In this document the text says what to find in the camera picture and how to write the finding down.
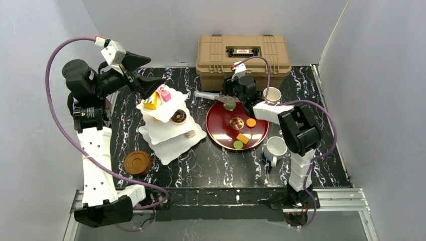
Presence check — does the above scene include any yellow cake slice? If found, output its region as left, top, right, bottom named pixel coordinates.
left=142, top=92, right=161, bottom=110

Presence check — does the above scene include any green swirl roll cake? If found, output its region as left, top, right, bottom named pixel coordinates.
left=224, top=102, right=237, bottom=111

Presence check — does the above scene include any pink cake with cherry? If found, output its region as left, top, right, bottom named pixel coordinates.
left=156, top=85, right=172, bottom=104

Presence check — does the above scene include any red round tray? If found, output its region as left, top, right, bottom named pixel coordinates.
left=205, top=102, right=269, bottom=151

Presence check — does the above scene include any chocolate glazed donut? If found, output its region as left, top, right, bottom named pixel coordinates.
left=170, top=109, right=187, bottom=125

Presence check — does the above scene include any white three-tier dessert stand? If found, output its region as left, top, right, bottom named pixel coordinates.
left=137, top=86, right=207, bottom=165

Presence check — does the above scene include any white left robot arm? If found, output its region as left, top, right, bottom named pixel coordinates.
left=62, top=52, right=164, bottom=228

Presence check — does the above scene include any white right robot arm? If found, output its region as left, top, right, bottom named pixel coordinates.
left=223, top=76, right=322, bottom=205

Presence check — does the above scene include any tan plastic toolbox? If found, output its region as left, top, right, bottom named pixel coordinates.
left=196, top=35, right=292, bottom=91

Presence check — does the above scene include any orange round cookie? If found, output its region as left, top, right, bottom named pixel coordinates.
left=246, top=118, right=257, bottom=128

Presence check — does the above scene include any pale green ceramic mug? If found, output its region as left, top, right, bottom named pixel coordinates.
left=263, top=87, right=282, bottom=103

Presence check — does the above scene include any orange square cake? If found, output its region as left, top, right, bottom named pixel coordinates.
left=236, top=133, right=250, bottom=145

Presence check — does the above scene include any green round macaron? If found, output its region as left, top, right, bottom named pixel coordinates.
left=233, top=140, right=244, bottom=150

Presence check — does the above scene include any white mug blue base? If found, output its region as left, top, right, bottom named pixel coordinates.
left=263, top=136, right=287, bottom=168

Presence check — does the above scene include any brown wooden coaster stack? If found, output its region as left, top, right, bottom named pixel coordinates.
left=124, top=151, right=153, bottom=176

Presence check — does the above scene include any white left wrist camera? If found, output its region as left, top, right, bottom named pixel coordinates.
left=94, top=36, right=127, bottom=75

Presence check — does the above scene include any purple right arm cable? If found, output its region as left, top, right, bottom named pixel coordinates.
left=233, top=56, right=338, bottom=229

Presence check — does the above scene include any black base frame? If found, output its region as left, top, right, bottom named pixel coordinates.
left=71, top=186, right=334, bottom=223

